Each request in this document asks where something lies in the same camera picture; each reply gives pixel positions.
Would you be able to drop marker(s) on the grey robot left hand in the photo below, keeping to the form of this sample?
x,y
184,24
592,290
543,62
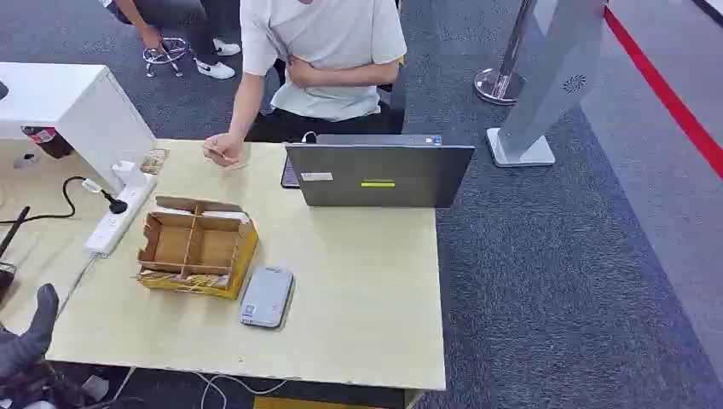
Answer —
x,y
29,338

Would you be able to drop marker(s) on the small white box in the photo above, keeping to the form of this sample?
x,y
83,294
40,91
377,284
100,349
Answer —
x,y
95,388

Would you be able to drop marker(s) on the black rod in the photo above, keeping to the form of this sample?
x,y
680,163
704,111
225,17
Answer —
x,y
13,231

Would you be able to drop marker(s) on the white power strip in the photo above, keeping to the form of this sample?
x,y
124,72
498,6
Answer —
x,y
120,217

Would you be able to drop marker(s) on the printed cards in box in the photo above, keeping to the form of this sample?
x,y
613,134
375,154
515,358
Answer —
x,y
186,280

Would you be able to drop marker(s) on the wooden divided card box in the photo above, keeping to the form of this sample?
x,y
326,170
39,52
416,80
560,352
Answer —
x,y
195,245

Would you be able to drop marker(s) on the red and black canister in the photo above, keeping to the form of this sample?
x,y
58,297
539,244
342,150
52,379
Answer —
x,y
48,140

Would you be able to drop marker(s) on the stack of printed cards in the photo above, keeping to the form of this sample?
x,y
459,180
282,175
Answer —
x,y
153,161

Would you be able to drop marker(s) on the white cards in box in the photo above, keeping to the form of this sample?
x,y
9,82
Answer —
x,y
226,215

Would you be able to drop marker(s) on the white cabinet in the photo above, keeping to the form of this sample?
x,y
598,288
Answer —
x,y
85,107

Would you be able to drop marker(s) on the grey flat card reader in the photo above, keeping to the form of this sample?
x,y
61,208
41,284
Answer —
x,y
266,297

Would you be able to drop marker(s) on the person's hand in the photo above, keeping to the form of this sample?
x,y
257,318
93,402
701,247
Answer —
x,y
223,150

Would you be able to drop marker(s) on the yellow board under desk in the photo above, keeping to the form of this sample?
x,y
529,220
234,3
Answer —
x,y
316,403

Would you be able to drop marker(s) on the chrome stool base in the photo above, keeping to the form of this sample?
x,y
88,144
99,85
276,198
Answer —
x,y
166,52

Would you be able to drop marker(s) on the crouching person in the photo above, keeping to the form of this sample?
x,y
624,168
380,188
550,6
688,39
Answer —
x,y
169,14

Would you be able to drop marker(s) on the grey laptop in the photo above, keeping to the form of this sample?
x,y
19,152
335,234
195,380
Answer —
x,y
384,178

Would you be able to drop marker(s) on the seated person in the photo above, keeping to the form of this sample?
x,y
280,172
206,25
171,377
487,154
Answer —
x,y
325,62

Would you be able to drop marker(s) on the white kiosk stand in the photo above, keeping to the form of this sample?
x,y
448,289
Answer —
x,y
556,67

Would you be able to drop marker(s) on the red floor tape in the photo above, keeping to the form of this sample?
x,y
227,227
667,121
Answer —
x,y
669,99

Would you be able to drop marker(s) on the chrome stanchion post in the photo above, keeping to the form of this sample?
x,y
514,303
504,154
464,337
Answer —
x,y
503,79

